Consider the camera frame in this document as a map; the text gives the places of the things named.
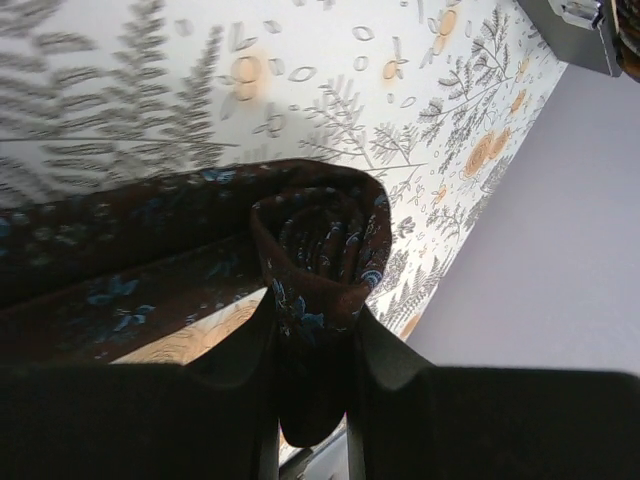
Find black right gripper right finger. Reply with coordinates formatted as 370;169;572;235
347;312;639;480

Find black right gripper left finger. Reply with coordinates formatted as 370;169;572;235
1;293;278;479

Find brown blue floral tie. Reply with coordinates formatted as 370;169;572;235
1;159;392;446

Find floral patterned table mat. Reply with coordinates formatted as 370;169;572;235
1;1;561;371

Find dark green tie box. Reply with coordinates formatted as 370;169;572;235
518;0;639;81

